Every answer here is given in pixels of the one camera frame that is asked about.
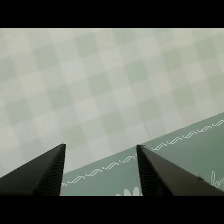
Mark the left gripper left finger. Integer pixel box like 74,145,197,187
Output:
0,143,67,197

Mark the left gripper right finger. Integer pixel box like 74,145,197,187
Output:
136,144,224,197

